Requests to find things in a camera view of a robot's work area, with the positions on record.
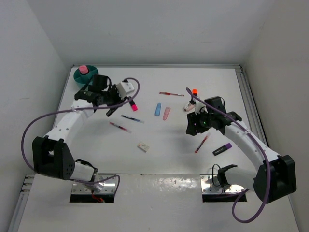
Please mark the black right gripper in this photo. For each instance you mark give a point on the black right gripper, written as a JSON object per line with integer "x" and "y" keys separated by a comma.
{"x": 192, "y": 118}

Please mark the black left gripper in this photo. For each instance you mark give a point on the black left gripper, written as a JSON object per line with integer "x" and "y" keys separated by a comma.
{"x": 118, "y": 100}

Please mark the pink highlighter black body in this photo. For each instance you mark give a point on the pink highlighter black body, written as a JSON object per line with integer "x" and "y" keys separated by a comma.
{"x": 133, "y": 106}

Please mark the pink capped clear tube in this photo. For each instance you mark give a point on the pink capped clear tube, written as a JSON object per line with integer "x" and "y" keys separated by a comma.
{"x": 83, "y": 69}

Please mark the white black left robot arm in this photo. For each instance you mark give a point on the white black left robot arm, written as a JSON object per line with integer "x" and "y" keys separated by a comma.
{"x": 51, "y": 153}

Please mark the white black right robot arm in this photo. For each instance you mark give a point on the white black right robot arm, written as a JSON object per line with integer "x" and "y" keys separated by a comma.
{"x": 275, "y": 175}

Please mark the red pen left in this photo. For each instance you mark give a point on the red pen left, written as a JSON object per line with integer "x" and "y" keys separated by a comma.
{"x": 120, "y": 127}

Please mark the red pen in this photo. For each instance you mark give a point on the red pen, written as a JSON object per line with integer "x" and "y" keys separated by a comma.
{"x": 172, "y": 94}
{"x": 120, "y": 127}
{"x": 203, "y": 141}

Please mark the red pen lower right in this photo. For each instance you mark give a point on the red pen lower right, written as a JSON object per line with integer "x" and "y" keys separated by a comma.
{"x": 203, "y": 141}

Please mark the blue pen centre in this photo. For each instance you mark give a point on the blue pen centre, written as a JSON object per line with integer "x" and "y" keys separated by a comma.
{"x": 133, "y": 119}

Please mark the pink correction tape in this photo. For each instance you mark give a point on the pink correction tape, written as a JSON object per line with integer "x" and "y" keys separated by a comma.
{"x": 166, "y": 113}

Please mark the purple highlighter black body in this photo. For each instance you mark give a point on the purple highlighter black body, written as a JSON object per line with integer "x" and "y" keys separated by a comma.
{"x": 222, "y": 149}

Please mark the blue correction tape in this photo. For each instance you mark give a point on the blue correction tape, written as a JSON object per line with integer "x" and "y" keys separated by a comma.
{"x": 158, "y": 109}

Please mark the red pen top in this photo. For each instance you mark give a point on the red pen top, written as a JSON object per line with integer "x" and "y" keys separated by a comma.
{"x": 172, "y": 94}

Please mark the teal round desk organizer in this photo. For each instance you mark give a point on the teal round desk organizer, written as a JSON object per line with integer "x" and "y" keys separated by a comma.
{"x": 81, "y": 80}

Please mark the white eraser with sleeve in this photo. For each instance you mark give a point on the white eraser with sleeve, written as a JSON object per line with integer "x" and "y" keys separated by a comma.
{"x": 144, "y": 147}

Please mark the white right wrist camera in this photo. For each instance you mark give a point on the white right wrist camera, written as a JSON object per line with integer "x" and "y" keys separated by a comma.
{"x": 200, "y": 106}

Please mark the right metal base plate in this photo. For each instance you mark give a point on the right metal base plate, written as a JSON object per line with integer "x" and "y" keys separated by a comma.
{"x": 208, "y": 188}

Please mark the metal base plate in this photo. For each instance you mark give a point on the metal base plate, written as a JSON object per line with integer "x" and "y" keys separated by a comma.
{"x": 104, "y": 187}
{"x": 208, "y": 188}

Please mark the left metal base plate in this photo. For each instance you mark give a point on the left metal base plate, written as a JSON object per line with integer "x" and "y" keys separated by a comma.
{"x": 104, "y": 187}

